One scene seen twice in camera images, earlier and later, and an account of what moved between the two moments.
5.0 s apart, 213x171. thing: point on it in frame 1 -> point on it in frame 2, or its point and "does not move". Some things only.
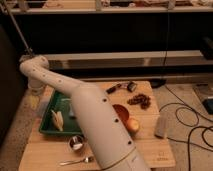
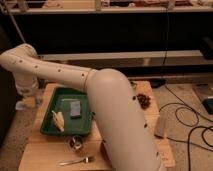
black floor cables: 204,128 does not move
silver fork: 87,159 does not move
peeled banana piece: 59,119 does not move
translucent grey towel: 43,103 -> 29,103
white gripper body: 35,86 -> 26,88
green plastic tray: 63,104 does not move
